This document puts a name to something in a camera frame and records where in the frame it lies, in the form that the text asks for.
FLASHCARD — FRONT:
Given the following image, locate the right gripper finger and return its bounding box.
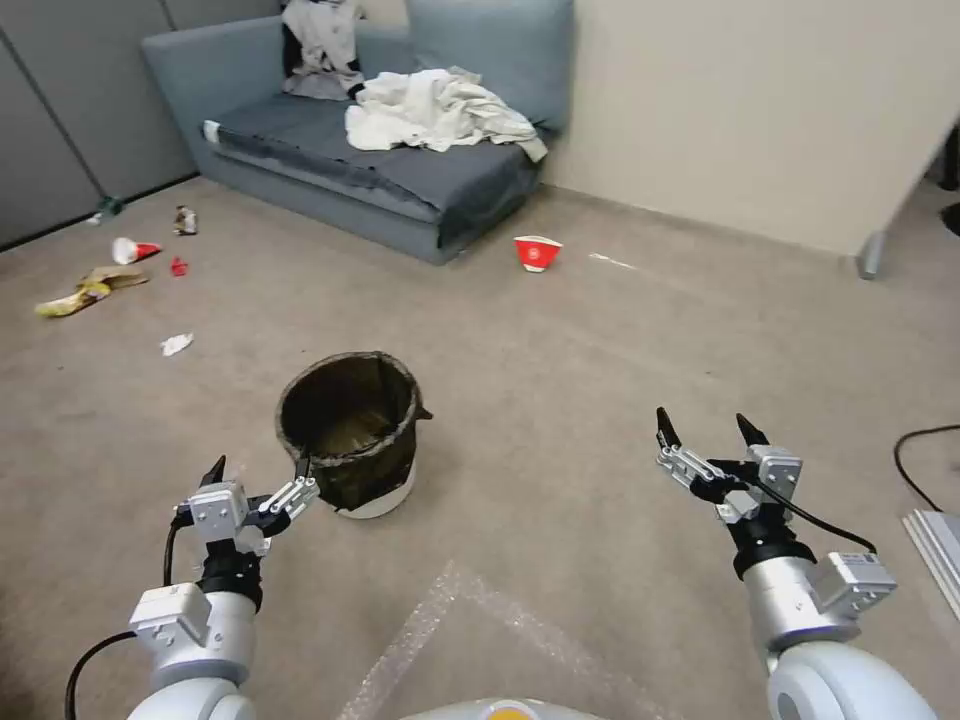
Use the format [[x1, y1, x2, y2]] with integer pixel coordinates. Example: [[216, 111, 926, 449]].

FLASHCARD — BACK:
[[734, 412, 772, 451], [654, 407, 727, 487]]

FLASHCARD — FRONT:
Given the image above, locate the white round trash can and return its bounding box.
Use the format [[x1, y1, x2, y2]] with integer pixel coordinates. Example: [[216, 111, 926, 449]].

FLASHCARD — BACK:
[[329, 448, 419, 520]]

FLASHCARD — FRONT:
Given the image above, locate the dark bin liner bag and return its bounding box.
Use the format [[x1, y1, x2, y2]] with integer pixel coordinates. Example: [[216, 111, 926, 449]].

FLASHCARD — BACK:
[[275, 350, 436, 519]]

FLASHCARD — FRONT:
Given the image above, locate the silver aluminium profile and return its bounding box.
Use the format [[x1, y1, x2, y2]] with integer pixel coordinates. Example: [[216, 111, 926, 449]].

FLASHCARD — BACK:
[[901, 509, 960, 610]]

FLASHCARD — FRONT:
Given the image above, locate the grey metal leg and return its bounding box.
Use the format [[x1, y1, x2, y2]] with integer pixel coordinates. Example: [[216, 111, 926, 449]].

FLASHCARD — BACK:
[[857, 231, 889, 282]]

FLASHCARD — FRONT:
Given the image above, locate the yellow snack wrapper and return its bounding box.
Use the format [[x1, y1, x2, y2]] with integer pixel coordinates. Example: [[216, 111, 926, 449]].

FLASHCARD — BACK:
[[34, 267, 151, 319]]

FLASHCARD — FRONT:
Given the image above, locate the red and white cone cup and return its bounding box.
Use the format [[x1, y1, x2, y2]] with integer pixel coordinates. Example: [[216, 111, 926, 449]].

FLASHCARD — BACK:
[[111, 236, 165, 266]]

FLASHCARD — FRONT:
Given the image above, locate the clear bubble wrap sheet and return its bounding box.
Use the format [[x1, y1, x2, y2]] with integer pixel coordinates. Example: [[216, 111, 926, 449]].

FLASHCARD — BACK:
[[335, 558, 655, 720]]

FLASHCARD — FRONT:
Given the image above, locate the red paper cup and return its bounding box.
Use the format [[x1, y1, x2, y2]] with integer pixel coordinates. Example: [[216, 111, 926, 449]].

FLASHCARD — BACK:
[[512, 235, 565, 274]]

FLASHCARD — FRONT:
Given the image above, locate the white robot front shell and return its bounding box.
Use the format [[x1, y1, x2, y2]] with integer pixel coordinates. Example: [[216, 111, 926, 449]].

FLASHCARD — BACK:
[[395, 695, 575, 720]]

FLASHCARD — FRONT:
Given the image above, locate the grey-blue sofa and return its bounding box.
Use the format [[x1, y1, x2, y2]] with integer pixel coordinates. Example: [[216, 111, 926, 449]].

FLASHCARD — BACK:
[[140, 0, 576, 265]]

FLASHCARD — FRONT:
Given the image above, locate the white crumpled blanket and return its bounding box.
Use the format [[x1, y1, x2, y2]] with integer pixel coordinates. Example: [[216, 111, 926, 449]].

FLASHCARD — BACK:
[[344, 67, 550, 163]]

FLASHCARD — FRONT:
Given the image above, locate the blue sofa cushion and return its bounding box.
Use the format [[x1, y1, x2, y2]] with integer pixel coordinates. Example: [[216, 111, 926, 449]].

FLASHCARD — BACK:
[[407, 0, 576, 138]]

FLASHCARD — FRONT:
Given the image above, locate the black and white garment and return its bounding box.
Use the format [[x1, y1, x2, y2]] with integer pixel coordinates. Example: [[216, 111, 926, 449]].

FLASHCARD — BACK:
[[281, 0, 367, 101]]

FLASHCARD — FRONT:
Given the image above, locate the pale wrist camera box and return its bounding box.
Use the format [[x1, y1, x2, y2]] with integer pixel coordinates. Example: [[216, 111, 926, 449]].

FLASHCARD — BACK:
[[744, 443, 804, 498], [188, 482, 250, 543]]

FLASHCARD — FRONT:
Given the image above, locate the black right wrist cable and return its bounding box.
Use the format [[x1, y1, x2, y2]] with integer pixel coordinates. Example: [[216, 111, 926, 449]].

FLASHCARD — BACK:
[[748, 479, 880, 558]]

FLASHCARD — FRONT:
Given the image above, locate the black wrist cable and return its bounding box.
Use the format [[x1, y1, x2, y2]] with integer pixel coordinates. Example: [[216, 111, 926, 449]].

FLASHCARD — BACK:
[[163, 514, 189, 588], [748, 479, 880, 558]]

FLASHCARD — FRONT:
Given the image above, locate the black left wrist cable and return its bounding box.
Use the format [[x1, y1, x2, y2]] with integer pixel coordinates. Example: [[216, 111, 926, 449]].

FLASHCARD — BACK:
[[163, 514, 189, 588]]

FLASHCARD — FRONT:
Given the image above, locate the black floor cable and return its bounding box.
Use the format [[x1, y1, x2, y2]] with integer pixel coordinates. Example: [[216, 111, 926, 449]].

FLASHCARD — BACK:
[[893, 424, 960, 514]]

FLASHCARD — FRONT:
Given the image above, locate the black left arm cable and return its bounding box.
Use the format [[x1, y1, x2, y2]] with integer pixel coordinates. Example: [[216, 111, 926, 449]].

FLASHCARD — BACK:
[[64, 631, 139, 720]]

